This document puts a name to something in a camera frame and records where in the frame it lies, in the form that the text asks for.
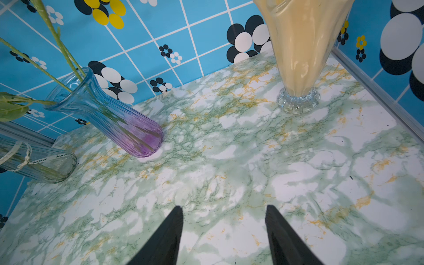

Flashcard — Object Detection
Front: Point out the purple blue glass vase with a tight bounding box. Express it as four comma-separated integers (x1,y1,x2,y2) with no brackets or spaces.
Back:
44,67,163,158

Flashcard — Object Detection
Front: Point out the yellow fluted glass vase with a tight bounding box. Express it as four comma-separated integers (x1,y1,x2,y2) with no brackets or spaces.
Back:
255,0,353,114

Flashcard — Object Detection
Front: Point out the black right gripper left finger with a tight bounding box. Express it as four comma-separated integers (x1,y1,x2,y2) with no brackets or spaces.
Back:
127,206,183,265

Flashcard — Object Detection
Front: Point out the clear ribbed glass vase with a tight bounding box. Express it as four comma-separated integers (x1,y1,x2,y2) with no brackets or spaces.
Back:
1,138,77,184

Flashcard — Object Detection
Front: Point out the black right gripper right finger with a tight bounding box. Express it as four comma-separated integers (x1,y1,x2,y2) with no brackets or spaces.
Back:
265,205,323,265

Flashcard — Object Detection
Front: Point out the white blue flower bunch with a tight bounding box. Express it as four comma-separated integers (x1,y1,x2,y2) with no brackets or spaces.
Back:
1,1,120,128

